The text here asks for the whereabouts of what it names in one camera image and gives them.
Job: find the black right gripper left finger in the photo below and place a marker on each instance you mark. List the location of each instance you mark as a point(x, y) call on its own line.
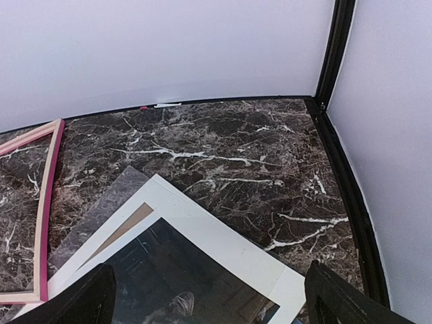
point(91, 299)

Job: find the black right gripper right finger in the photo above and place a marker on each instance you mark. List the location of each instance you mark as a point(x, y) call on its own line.
point(330, 299)

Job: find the white photo mat board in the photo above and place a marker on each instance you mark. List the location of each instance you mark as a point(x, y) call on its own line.
point(248, 262)

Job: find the clear acrylic sheet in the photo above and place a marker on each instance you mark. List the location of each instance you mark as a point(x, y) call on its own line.
point(123, 187)

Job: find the pink wooden picture frame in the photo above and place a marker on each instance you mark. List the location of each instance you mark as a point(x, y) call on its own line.
point(40, 272)

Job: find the cat and books photo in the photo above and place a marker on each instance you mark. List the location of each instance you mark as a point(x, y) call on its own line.
point(164, 278)

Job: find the brown cardboard backing board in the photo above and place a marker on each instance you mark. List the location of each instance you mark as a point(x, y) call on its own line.
point(136, 217)

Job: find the right black corner post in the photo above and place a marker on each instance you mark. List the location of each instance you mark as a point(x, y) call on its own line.
point(338, 37)

